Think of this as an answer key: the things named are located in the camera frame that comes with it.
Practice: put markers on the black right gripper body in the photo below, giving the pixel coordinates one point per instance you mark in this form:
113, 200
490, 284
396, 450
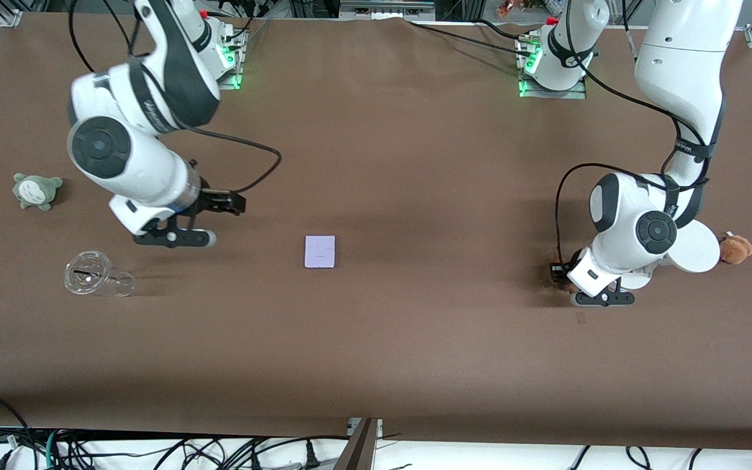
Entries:
210, 200

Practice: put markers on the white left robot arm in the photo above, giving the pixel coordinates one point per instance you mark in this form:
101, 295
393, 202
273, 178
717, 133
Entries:
683, 65

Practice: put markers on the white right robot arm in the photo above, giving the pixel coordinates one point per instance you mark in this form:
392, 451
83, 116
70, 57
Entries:
121, 156

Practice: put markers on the small lavender card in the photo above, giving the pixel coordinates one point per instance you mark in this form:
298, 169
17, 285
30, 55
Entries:
320, 252

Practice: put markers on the clear plastic cup with lid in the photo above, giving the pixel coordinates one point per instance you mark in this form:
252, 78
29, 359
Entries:
111, 284

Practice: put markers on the white round desk lamp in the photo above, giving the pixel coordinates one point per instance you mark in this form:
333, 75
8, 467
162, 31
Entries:
699, 251

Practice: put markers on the black straw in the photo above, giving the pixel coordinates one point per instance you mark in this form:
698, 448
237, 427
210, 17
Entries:
85, 272

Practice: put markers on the grey-green plush creature toy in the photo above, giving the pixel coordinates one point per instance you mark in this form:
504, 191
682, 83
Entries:
36, 191

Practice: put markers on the grey metal device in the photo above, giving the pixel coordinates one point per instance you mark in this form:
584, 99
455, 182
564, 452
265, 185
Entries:
386, 10

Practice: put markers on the black power plug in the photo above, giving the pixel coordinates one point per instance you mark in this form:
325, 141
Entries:
312, 457

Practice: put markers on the small orange toy figure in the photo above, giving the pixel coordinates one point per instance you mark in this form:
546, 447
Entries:
506, 9

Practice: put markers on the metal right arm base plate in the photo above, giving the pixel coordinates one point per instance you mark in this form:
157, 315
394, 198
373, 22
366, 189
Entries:
237, 78

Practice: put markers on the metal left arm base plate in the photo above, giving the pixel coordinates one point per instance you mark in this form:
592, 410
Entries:
552, 94

